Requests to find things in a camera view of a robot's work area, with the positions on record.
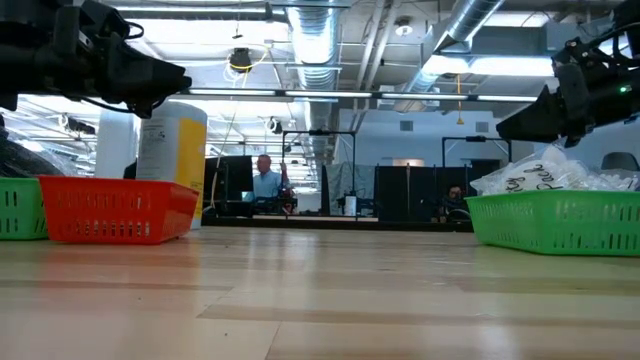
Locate long light strip bar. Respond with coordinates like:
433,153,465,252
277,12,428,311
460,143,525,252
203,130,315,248
169,83,539,104

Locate upright silver ventilation duct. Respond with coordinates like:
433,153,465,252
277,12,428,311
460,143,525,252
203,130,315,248
285,0,342,166

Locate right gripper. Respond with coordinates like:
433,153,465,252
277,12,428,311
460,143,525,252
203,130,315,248
497,24,640,149

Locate dark partition panel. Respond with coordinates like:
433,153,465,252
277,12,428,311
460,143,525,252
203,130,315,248
373,164,503,224

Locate dark background monitor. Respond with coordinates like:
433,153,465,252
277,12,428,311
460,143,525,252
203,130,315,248
203,155,255,204

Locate green plastic basket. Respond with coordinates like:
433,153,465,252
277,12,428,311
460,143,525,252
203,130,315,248
464,188,640,257
0,177,50,241

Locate red plastic basket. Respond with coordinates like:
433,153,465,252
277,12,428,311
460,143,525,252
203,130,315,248
38,175,200,246

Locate grey office chair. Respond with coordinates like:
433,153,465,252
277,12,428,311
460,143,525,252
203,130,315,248
601,151,640,171

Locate yellow hanging cord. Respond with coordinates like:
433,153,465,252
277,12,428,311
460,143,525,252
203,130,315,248
454,73,465,126

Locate white and yellow canister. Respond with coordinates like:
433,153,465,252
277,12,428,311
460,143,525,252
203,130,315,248
134,101,209,230

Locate black hanging cable reel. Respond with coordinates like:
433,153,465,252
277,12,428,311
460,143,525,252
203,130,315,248
228,47,254,74

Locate grey hanging cloth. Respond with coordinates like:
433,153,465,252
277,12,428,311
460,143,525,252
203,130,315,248
323,162,376,214

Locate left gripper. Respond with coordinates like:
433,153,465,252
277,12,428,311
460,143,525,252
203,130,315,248
24,0,193,120

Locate black background rig frame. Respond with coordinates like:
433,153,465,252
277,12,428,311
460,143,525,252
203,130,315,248
442,135,514,171
281,129,357,217

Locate black aluminium rig frame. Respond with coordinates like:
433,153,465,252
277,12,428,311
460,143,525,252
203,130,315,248
202,213,475,233

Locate white building column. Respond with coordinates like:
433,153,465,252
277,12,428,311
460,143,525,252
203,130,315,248
94,107,140,179

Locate person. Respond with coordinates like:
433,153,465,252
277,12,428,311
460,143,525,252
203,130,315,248
438,183,470,224
251,152,292,200

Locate slanted silver ventilation duct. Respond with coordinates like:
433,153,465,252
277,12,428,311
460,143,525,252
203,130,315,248
399,0,506,114

